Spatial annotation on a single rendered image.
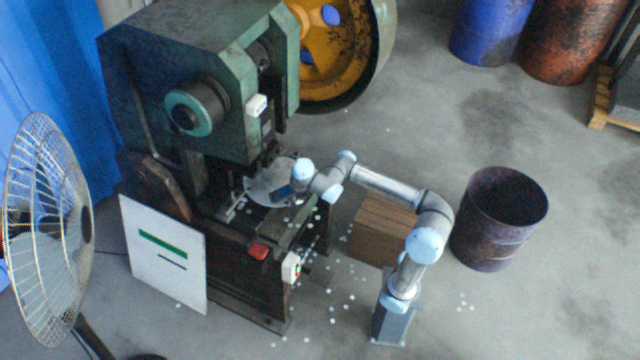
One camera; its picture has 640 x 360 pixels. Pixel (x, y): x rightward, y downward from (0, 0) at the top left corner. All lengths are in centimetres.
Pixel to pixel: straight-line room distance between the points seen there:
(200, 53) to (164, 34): 14
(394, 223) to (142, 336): 141
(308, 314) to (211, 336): 51
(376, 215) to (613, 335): 141
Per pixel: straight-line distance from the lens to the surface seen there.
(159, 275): 256
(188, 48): 149
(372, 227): 239
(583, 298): 300
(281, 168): 203
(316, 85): 201
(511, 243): 259
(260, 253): 179
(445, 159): 334
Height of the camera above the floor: 226
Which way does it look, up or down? 48 degrees down
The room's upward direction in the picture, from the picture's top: 4 degrees clockwise
